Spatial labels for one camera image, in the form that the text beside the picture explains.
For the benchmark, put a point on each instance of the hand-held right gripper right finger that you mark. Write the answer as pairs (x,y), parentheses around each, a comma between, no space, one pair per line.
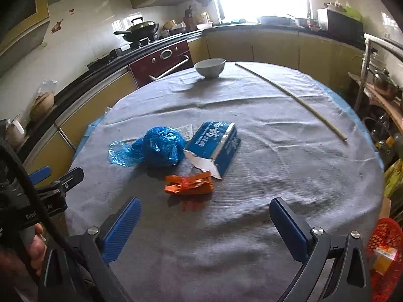
(288,229)

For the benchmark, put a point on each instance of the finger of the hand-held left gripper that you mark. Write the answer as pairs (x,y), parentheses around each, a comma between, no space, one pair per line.
(41,174)
(67,181)

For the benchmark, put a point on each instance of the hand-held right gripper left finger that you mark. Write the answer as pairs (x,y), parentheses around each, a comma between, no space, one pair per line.
(122,226)

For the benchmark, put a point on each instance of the orange snack wrapper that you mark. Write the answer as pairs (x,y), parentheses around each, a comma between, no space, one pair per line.
(189,185)

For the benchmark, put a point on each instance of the blue plastic bag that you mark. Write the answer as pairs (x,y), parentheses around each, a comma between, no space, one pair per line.
(160,146)

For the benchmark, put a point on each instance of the red plastic basket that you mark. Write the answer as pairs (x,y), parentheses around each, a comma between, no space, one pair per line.
(377,226)

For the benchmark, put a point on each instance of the orange box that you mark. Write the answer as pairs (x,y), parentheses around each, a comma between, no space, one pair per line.
(385,258)

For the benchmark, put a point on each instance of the blue and white carton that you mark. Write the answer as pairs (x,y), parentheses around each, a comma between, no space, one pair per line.
(217,144)

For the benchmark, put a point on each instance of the white paper packet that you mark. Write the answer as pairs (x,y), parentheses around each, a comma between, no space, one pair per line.
(185,131)

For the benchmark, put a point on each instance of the person's left forearm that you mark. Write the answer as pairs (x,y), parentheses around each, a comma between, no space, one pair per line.
(11,267)

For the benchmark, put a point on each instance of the person's left hand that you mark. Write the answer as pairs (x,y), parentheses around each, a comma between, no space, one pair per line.
(36,248)

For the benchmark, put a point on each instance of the beige rice cooker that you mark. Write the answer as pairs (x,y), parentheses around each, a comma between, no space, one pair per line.
(14,132)

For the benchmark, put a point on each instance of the clay pot in plastic bag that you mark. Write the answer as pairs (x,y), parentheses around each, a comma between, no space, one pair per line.
(42,103)

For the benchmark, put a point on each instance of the grey tablecloth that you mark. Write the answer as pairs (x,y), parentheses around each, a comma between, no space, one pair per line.
(252,163)

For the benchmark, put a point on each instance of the black kitchen countertop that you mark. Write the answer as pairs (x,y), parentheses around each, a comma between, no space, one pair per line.
(94,72)

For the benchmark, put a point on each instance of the yellow plastic bag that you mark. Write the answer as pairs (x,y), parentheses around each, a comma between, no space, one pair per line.
(395,179)

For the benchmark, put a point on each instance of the long bamboo stick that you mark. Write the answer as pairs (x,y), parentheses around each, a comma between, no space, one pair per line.
(292,96)

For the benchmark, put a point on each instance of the dark red oven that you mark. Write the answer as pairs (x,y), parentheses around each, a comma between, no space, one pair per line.
(157,66)

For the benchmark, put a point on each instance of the black gas stove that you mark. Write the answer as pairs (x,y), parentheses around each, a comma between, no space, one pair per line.
(141,43)

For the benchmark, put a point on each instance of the black wok with lid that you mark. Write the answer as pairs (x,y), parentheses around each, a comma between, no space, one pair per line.
(138,28)

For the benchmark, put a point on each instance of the steel pot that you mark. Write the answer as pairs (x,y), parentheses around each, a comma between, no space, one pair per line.
(385,83)

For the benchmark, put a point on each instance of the yellow base cabinets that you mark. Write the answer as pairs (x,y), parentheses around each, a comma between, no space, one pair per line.
(277,50)

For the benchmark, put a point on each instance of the white ceramic bowl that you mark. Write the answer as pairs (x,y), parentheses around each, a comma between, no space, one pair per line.
(209,67)

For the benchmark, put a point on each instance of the metal storage rack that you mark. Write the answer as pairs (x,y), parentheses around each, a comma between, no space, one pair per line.
(368,41)

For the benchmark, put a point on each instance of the small white dish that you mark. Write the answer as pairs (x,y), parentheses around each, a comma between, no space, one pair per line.
(204,25)

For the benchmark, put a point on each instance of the black microwave oven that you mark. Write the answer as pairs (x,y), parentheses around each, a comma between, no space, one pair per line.
(343,25)

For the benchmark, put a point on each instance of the green plastic bag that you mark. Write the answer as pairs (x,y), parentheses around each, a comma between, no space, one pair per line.
(352,12)

